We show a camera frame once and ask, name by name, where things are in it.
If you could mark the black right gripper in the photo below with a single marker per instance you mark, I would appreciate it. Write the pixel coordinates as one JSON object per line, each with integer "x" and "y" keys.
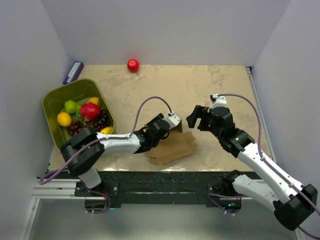
{"x": 199, "y": 112}

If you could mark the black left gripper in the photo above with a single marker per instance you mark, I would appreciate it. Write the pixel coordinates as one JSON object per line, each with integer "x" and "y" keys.
{"x": 159, "y": 116}

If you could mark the brown cardboard paper box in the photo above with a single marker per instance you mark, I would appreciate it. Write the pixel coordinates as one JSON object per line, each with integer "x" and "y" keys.
{"x": 177, "y": 145}

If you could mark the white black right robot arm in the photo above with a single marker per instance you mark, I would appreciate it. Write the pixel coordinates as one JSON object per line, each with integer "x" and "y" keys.
{"x": 290, "y": 201}

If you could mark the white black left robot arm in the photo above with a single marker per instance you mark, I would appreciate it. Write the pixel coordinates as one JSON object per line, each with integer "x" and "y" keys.
{"x": 82, "y": 151}

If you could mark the purple white small box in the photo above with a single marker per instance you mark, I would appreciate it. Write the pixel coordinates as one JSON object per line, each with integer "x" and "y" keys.
{"x": 74, "y": 72}

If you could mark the yellow mango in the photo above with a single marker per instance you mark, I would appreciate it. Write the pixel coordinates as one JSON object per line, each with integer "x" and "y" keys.
{"x": 107, "y": 130}

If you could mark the dark purple grapes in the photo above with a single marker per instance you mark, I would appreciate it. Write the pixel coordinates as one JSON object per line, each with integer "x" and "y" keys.
{"x": 101, "y": 122}

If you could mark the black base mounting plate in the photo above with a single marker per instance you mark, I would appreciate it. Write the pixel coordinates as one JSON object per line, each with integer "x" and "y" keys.
{"x": 118, "y": 188}

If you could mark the red apple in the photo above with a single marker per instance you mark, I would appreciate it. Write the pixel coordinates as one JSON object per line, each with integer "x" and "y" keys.
{"x": 133, "y": 65}

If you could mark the small orange fruit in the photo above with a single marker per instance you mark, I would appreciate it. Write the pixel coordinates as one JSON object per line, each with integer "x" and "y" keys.
{"x": 95, "y": 100}

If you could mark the red dragon fruit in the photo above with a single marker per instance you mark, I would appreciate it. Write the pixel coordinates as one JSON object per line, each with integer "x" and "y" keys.
{"x": 89, "y": 111}

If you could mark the green pear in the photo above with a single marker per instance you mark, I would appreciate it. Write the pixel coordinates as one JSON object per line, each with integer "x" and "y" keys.
{"x": 71, "y": 107}

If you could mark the olive green plastic bin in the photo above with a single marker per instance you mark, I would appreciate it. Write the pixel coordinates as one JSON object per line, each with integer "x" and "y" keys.
{"x": 79, "y": 91}

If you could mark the yellow lemon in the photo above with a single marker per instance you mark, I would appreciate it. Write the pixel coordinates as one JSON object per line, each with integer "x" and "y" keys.
{"x": 64, "y": 119}

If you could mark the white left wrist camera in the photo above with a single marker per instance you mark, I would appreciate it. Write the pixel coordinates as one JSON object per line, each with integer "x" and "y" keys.
{"x": 173, "y": 120}

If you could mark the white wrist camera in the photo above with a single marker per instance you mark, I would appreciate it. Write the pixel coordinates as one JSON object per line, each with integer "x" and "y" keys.
{"x": 173, "y": 120}
{"x": 217, "y": 101}

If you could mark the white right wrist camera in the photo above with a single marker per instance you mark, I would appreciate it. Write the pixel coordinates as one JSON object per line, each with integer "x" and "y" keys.
{"x": 217, "y": 101}

